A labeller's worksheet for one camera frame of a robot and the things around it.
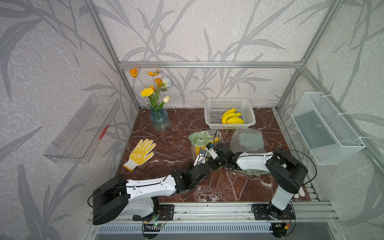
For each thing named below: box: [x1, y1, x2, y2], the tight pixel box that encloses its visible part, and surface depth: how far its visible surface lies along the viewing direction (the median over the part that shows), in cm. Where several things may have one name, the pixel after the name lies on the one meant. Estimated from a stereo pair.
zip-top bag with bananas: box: [188, 129, 224, 161], surface depth 100 cm
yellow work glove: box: [123, 139, 157, 172], surface depth 96 cm
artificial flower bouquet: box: [129, 68, 171, 111], surface depth 96 cm
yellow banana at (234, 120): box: [226, 117, 245, 124], surface depth 108 cm
